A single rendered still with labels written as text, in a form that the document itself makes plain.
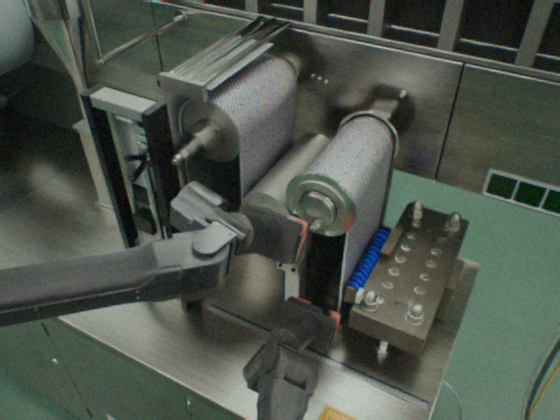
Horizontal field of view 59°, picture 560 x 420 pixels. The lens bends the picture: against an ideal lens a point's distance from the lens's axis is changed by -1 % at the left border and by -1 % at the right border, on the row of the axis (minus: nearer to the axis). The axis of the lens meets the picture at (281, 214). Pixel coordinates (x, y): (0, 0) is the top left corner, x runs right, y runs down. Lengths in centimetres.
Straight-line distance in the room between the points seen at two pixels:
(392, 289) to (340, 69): 51
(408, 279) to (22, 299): 81
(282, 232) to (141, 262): 23
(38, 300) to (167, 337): 65
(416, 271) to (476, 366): 122
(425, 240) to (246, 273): 46
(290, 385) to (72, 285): 35
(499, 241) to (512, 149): 177
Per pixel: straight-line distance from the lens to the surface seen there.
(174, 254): 60
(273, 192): 102
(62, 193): 169
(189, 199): 69
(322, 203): 93
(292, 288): 110
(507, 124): 115
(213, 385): 113
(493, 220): 304
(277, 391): 75
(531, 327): 257
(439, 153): 121
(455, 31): 110
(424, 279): 117
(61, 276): 60
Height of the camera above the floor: 187
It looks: 41 degrees down
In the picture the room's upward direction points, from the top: straight up
